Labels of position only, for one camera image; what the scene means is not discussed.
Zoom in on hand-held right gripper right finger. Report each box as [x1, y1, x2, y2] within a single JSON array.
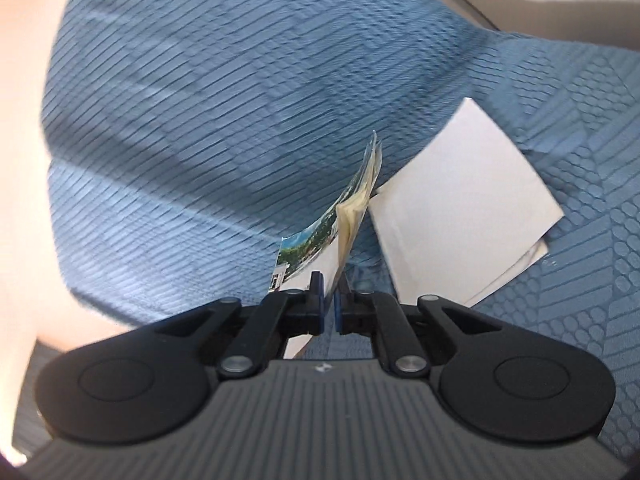
[[334, 280, 503, 378]]

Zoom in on blue textured sofa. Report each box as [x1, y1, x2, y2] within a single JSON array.
[[42, 0, 640, 361]]

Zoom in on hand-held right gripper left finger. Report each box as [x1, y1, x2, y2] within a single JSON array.
[[152, 271, 325, 380]]

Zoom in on white booklet underneath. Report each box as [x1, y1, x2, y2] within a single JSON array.
[[462, 237, 547, 309], [272, 130, 383, 361]]

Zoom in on white cover notebook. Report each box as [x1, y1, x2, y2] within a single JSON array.
[[367, 97, 565, 306]]

